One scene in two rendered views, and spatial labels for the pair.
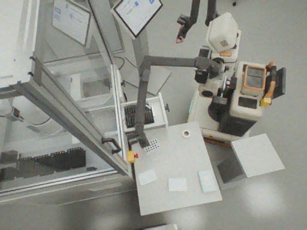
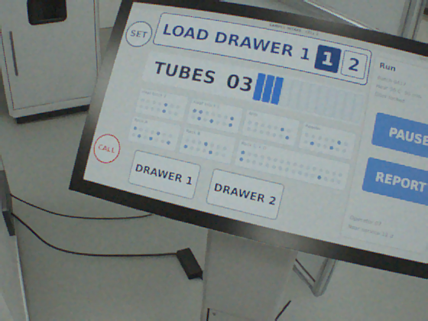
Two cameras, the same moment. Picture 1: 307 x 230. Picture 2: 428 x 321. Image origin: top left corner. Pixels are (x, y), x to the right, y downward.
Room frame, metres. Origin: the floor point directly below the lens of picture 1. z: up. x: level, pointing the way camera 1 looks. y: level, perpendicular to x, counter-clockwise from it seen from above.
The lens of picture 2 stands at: (1.47, -0.47, 1.35)
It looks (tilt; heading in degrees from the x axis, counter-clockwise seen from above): 36 degrees down; 62
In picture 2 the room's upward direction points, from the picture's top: 6 degrees clockwise
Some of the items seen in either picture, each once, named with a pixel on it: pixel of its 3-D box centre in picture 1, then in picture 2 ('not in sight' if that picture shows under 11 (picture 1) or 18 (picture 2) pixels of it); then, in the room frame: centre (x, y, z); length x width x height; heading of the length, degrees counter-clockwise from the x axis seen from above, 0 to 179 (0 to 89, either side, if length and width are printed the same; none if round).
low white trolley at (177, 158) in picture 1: (171, 172); not in sight; (0.32, -0.10, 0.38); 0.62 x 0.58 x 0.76; 1
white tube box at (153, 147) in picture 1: (151, 146); not in sight; (0.48, 0.03, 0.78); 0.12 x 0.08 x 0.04; 104
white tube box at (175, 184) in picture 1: (177, 184); not in sight; (0.16, -0.10, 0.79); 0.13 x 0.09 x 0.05; 81
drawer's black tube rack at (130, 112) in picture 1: (139, 115); not in sight; (0.73, 0.09, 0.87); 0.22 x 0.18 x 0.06; 91
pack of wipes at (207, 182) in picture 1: (206, 181); not in sight; (0.16, -0.32, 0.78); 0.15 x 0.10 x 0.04; 179
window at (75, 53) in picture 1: (96, 64); not in sight; (0.77, 0.24, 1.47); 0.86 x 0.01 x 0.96; 1
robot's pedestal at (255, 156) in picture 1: (240, 165); not in sight; (0.28, -0.74, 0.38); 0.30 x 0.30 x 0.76; 4
